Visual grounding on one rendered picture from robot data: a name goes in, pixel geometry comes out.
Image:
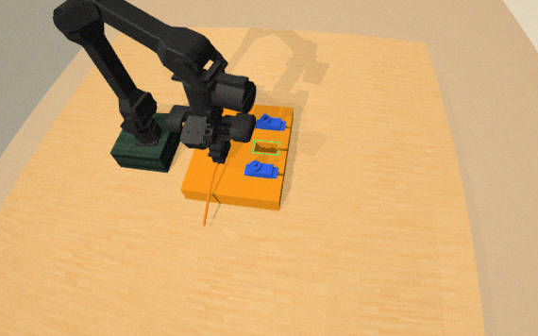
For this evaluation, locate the orange flat panel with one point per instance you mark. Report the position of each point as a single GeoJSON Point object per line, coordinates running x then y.
{"type": "Point", "coordinates": [253, 173]}

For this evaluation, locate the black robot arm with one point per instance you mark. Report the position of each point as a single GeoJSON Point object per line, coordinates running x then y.
{"type": "Point", "coordinates": [183, 51]}

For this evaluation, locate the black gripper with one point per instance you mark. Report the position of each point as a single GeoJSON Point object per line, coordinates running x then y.
{"type": "Point", "coordinates": [238, 128]}

